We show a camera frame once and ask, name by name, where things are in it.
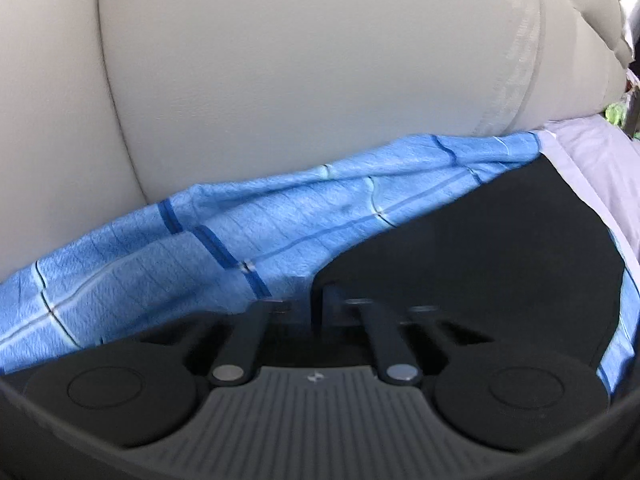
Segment blue plaid bed sheet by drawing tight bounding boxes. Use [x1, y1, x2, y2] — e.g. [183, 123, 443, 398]
[1, 132, 639, 390]

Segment lavender pillow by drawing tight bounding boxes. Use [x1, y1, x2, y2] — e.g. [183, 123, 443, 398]
[544, 115, 639, 258]

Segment beige padded headboard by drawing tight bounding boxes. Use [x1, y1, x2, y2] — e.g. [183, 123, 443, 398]
[1, 0, 631, 275]

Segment green item on nightstand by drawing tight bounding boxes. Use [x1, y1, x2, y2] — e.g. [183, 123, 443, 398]
[604, 102, 627, 129]

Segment black pants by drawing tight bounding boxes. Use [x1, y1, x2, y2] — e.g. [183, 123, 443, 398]
[311, 156, 624, 367]

